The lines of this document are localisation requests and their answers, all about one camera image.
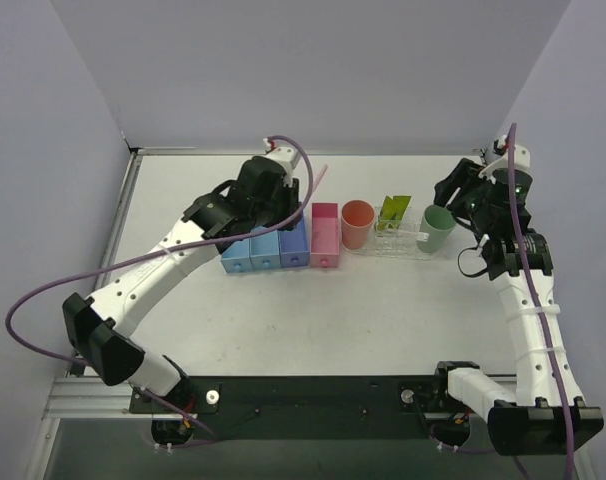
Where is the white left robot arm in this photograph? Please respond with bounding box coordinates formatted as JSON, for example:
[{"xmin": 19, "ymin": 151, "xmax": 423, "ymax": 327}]
[{"xmin": 62, "ymin": 147, "xmax": 301, "ymax": 412}]

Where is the purple drawer box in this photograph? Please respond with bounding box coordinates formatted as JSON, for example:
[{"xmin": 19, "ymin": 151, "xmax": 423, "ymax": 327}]
[{"xmin": 277, "ymin": 219, "xmax": 310, "ymax": 269}]

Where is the orange plastic cup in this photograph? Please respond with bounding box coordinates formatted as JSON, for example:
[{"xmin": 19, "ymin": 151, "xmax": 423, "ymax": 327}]
[{"xmin": 341, "ymin": 200, "xmax": 375, "ymax": 250}]

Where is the green plastic cup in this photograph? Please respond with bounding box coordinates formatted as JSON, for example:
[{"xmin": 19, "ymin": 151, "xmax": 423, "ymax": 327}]
[{"xmin": 417, "ymin": 205, "xmax": 456, "ymax": 254}]

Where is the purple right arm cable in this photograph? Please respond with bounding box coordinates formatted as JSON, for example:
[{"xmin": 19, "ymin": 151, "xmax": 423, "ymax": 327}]
[{"xmin": 432, "ymin": 122, "xmax": 577, "ymax": 480}]

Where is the clear textured oval tray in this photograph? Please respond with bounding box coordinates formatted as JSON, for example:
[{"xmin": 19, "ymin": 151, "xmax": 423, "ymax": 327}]
[{"xmin": 349, "ymin": 206, "xmax": 450, "ymax": 261}]

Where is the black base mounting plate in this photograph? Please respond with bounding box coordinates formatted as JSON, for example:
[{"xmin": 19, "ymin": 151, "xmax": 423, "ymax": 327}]
[{"xmin": 127, "ymin": 374, "xmax": 492, "ymax": 441}]

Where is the yellow green toothpaste tube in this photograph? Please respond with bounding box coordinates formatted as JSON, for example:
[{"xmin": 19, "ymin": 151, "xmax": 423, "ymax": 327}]
[
  {"xmin": 388, "ymin": 195, "xmax": 412, "ymax": 230},
  {"xmin": 375, "ymin": 196, "xmax": 396, "ymax": 232}
]

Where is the white pink toothbrush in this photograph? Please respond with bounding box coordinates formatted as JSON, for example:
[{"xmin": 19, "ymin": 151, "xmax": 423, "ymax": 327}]
[{"xmin": 312, "ymin": 164, "xmax": 328, "ymax": 192}]

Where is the aluminium frame rail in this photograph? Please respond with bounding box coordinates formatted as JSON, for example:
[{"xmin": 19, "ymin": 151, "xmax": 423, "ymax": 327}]
[{"xmin": 42, "ymin": 371, "xmax": 582, "ymax": 426}]

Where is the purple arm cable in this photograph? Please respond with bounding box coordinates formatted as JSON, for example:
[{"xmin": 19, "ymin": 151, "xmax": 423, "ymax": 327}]
[
  {"xmin": 5, "ymin": 133, "xmax": 314, "ymax": 449},
  {"xmin": 432, "ymin": 122, "xmax": 577, "ymax": 480}
]

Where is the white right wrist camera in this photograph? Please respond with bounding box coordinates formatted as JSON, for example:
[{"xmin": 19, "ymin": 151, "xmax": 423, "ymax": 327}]
[{"xmin": 485, "ymin": 135, "xmax": 531, "ymax": 176}]

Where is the pink drawer box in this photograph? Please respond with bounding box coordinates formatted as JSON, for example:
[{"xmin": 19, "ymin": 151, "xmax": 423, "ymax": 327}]
[{"xmin": 310, "ymin": 203, "xmax": 340, "ymax": 269}]

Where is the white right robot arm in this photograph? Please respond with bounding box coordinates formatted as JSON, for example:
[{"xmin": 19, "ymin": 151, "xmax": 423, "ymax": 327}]
[{"xmin": 434, "ymin": 158, "xmax": 604, "ymax": 456}]

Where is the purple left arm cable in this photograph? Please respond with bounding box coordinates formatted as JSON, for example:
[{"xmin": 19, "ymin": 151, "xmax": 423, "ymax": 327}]
[{"xmin": 5, "ymin": 133, "xmax": 314, "ymax": 449}]

